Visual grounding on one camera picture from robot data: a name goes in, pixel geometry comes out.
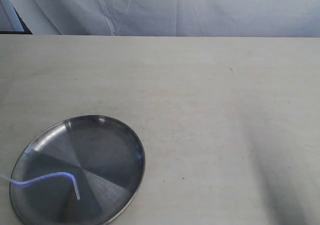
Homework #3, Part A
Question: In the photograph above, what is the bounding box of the thin translucent plastic tube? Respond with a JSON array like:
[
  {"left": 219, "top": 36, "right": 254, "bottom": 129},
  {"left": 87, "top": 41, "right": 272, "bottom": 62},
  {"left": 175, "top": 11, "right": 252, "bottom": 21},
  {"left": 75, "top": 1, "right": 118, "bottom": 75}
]
[{"left": 0, "top": 171, "right": 81, "bottom": 201}]

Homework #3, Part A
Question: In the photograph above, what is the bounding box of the round stainless steel plate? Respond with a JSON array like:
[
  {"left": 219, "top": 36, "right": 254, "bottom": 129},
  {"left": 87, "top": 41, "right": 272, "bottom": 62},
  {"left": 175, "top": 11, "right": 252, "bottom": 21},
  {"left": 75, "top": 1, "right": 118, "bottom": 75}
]
[{"left": 9, "top": 115, "right": 145, "bottom": 225}]

